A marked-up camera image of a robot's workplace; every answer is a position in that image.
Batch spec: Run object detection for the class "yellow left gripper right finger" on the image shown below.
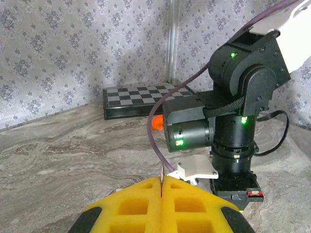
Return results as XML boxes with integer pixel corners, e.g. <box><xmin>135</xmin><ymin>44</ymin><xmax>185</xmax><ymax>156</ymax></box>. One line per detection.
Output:
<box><xmin>162</xmin><ymin>176</ymin><xmax>256</xmax><ymax>233</ymax></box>

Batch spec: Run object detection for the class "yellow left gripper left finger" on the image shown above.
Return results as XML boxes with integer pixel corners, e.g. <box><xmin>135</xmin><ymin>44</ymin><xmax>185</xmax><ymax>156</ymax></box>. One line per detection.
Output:
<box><xmin>68</xmin><ymin>176</ymin><xmax>162</xmax><ymax>233</ymax></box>

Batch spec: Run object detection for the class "gold split keyring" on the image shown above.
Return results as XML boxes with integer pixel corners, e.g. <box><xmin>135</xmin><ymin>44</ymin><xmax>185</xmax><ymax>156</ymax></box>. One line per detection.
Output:
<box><xmin>159</xmin><ymin>161</ymin><xmax>165</xmax><ymax>195</ymax></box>

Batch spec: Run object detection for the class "orange curved track piece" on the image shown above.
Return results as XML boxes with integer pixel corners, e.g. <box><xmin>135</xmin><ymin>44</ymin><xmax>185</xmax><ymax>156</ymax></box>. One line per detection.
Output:
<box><xmin>151</xmin><ymin>115</ymin><xmax>164</xmax><ymax>132</ymax></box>

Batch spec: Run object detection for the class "black grey chessboard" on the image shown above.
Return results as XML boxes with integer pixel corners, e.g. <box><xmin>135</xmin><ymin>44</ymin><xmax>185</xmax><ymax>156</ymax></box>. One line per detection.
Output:
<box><xmin>102</xmin><ymin>82</ymin><xmax>197</xmax><ymax>121</ymax></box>

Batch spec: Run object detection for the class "thin black cable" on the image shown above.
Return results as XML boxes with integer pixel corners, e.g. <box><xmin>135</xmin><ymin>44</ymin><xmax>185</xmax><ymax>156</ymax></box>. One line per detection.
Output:
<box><xmin>255</xmin><ymin>110</ymin><xmax>290</xmax><ymax>156</ymax></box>

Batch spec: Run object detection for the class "aluminium frame post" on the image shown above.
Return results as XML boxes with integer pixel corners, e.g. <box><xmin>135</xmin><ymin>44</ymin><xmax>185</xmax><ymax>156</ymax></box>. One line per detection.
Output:
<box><xmin>165</xmin><ymin>0</ymin><xmax>183</xmax><ymax>84</ymax></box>

